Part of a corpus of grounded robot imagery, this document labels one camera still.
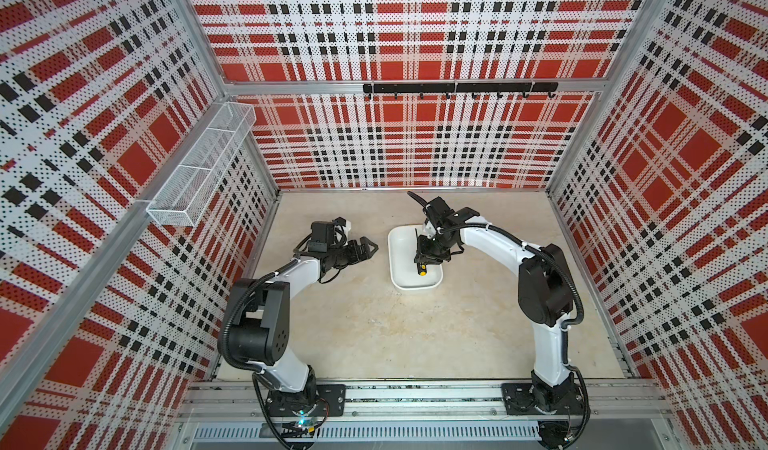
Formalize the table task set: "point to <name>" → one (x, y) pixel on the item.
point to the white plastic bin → (403, 270)
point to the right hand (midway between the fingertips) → (419, 261)
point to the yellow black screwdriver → (422, 269)
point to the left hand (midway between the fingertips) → (368, 255)
